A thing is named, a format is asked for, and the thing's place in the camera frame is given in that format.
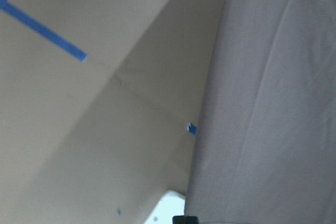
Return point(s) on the dark brown t-shirt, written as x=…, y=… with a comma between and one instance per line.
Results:
x=265, y=141

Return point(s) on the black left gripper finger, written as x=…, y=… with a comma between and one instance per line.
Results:
x=185, y=220

